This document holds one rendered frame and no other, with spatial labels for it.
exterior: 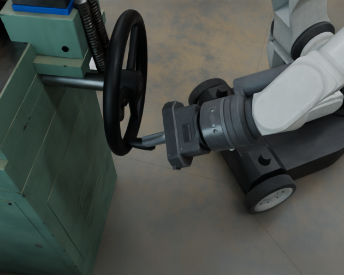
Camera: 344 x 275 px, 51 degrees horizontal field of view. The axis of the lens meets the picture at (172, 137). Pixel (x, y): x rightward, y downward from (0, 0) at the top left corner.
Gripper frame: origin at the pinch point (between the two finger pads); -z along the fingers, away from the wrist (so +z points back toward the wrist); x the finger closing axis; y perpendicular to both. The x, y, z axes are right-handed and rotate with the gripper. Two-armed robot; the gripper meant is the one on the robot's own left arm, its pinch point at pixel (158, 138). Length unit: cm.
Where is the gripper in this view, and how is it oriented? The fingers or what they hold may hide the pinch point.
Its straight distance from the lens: 67.6
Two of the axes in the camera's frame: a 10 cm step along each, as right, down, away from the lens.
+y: -5.0, -1.0, -8.6
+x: -1.2, -9.8, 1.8
